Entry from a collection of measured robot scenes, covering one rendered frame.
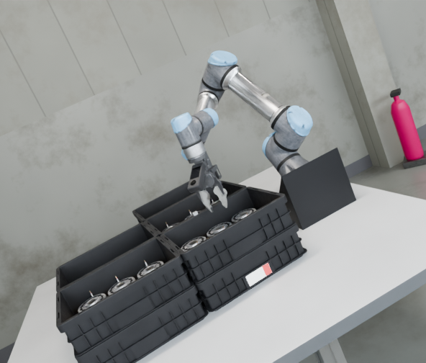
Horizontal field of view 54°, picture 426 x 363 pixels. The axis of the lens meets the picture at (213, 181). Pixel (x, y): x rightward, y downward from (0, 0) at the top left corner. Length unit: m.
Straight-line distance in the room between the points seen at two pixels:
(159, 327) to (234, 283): 0.27
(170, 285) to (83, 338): 0.29
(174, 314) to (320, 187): 0.74
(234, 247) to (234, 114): 2.35
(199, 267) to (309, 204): 0.55
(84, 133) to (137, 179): 0.54
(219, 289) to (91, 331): 0.40
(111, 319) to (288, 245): 0.61
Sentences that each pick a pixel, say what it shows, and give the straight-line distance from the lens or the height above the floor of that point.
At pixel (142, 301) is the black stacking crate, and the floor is 0.86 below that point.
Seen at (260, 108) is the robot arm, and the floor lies 1.18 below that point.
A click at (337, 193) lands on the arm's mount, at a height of 0.77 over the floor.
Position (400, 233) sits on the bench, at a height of 0.70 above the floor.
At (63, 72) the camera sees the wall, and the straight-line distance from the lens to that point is 3.45.
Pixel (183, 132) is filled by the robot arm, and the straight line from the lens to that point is 1.43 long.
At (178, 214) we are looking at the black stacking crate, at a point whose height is 0.88.
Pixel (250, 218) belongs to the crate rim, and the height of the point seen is 0.92.
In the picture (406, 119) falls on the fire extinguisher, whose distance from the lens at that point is 3.81.
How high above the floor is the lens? 1.38
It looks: 13 degrees down
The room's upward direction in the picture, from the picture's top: 24 degrees counter-clockwise
